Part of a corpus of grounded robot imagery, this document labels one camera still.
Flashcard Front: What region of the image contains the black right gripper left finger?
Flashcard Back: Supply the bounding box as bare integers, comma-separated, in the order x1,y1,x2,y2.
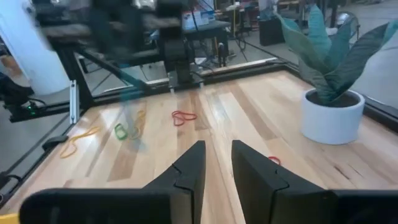
19,139,206,224

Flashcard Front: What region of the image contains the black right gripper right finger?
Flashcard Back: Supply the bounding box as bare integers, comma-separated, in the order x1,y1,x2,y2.
231,139,398,224

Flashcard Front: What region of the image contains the green rubber band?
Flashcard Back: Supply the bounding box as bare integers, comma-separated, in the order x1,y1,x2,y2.
114,123,129,141

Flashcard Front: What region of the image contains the yellow rubber band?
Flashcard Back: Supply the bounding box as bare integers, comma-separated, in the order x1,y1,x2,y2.
129,108,147,141
59,125,102,159

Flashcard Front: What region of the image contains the teal rubber band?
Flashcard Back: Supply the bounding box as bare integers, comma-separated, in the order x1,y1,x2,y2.
118,70,149,94

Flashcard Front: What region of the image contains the snake plant in white pot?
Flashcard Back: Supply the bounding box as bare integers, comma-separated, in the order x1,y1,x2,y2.
275,4,398,146

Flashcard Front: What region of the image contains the silver aluminium profile piece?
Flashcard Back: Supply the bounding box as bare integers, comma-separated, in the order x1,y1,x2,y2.
69,80,79,125

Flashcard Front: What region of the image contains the black box with green light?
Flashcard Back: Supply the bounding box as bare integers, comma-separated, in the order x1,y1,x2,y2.
0,74,48,124

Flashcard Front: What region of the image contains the black floor box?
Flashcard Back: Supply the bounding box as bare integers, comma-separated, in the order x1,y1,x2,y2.
258,17,285,47

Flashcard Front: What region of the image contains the white building pillar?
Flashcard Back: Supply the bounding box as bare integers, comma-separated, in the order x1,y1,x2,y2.
0,0,71,96

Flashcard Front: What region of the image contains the black background desk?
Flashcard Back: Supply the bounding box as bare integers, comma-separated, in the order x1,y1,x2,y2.
182,19,231,43

